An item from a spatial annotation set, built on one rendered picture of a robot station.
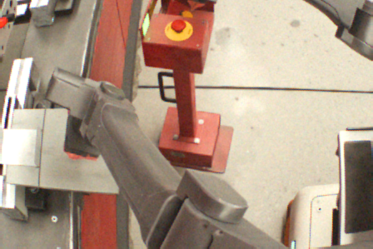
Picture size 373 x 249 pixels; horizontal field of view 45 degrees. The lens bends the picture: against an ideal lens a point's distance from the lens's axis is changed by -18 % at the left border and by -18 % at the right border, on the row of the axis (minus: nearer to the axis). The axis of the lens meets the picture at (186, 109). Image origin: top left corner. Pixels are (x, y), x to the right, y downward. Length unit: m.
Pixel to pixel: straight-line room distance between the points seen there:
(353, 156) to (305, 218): 0.77
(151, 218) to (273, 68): 1.87
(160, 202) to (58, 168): 0.58
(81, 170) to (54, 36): 0.47
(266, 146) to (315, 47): 0.58
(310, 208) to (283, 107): 0.63
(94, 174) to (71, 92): 0.25
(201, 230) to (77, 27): 1.01
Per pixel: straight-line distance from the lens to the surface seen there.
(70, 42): 1.32
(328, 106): 2.24
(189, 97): 1.73
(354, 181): 0.95
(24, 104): 1.15
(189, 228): 0.39
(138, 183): 0.50
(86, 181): 0.98
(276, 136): 2.12
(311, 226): 1.71
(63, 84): 0.78
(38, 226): 1.12
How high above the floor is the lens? 1.89
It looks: 61 degrees down
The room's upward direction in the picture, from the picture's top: 5 degrees counter-clockwise
